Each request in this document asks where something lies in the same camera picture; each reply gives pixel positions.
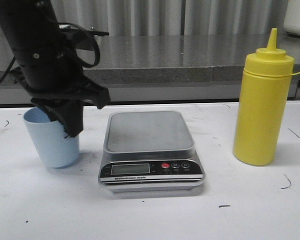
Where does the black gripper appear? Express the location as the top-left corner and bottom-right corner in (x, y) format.
(9, 28), (110, 138)

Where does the light blue plastic cup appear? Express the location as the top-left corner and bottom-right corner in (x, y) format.
(23, 107), (80, 168)

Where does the yellow squeeze bottle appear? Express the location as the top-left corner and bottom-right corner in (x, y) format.
(232, 28), (296, 166)

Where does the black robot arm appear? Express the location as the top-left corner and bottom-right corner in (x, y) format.
(0, 0), (111, 137)

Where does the silver digital kitchen scale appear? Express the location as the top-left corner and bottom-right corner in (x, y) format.
(98, 110), (206, 193)

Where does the grey stone counter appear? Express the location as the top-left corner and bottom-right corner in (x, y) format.
(0, 34), (300, 106)

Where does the white appliance on counter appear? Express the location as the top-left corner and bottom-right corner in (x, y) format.
(283, 0), (300, 36)

